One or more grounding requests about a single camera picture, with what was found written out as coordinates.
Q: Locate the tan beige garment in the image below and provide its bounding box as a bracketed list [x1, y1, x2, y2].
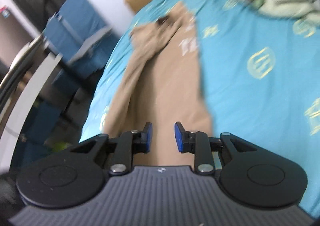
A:
[103, 2, 213, 166]

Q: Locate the turquoise patterned bed sheet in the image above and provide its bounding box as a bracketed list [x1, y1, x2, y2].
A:
[80, 0, 320, 216]

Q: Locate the grey seat cushion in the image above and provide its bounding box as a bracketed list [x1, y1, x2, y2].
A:
[67, 26, 112, 65]

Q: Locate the white desk edge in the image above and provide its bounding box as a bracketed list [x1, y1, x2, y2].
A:
[1, 53, 62, 172]

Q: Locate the blue covered chair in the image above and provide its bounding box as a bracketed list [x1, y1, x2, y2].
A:
[43, 0, 119, 79]

